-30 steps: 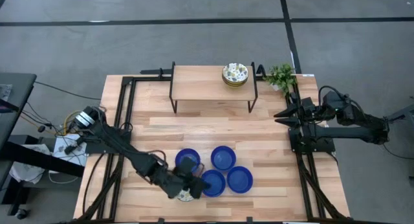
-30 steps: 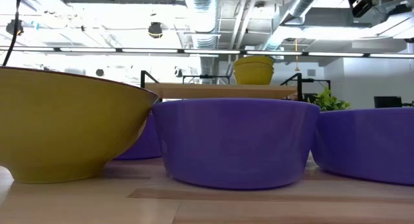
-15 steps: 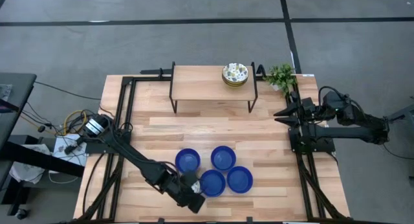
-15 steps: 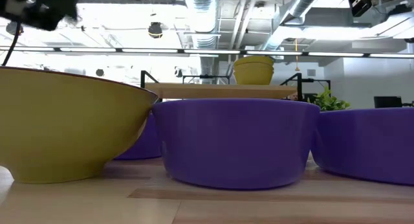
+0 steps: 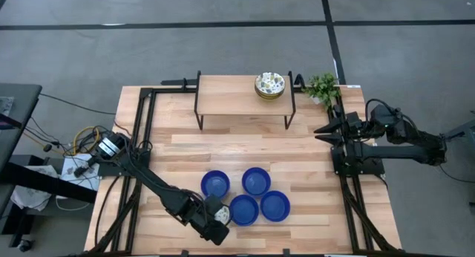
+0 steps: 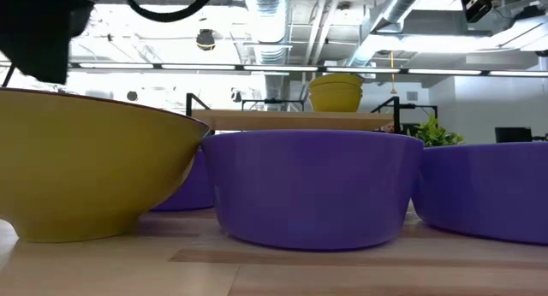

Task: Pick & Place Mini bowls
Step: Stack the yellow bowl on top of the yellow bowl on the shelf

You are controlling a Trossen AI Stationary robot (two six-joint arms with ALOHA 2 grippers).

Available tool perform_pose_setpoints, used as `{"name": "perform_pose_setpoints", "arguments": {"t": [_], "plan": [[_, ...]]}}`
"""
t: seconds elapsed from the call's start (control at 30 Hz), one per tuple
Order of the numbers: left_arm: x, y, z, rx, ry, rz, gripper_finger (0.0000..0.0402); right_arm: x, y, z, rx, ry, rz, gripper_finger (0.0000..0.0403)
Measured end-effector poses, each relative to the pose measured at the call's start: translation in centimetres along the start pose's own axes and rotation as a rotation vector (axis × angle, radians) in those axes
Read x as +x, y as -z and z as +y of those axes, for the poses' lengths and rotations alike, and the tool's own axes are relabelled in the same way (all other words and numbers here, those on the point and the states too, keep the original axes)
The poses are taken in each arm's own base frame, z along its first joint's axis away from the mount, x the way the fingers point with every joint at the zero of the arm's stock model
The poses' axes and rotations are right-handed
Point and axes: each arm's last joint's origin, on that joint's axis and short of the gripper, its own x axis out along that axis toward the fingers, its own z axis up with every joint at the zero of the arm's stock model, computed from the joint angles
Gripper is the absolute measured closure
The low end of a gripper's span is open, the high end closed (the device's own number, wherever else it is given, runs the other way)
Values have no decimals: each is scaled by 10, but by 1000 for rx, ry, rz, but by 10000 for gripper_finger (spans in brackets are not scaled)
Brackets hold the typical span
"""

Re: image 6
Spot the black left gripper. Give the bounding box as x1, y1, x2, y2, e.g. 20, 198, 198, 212
0, 0, 104, 86

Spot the yellow pear-patterned bowl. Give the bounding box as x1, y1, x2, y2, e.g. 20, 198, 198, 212
0, 86, 211, 245
308, 82, 364, 96
308, 73, 364, 90
308, 92, 364, 114

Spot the blue plastic bowl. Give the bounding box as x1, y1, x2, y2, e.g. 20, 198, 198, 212
410, 141, 548, 246
200, 129, 425, 251
149, 148, 215, 212

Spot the black round ceiling fixture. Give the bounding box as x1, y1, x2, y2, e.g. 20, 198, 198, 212
195, 28, 217, 52

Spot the overhead light bar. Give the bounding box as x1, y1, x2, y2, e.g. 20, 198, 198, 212
0, 61, 548, 78

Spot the wooden shelf with black legs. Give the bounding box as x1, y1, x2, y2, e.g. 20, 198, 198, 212
185, 92, 438, 134

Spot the green potted plant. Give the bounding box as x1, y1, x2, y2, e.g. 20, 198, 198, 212
411, 115, 465, 148

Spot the black computer monitor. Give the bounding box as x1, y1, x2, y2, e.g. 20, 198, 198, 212
494, 126, 533, 144

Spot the black looped cable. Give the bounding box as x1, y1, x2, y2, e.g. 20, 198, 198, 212
122, 0, 220, 23

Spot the silver round ventilation duct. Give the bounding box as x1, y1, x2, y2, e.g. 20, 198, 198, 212
246, 0, 296, 101
344, 0, 432, 68

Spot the black metal rack frame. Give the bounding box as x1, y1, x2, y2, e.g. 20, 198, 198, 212
241, 98, 306, 112

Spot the yellow hanging cord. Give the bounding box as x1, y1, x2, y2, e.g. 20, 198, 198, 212
388, 50, 397, 95

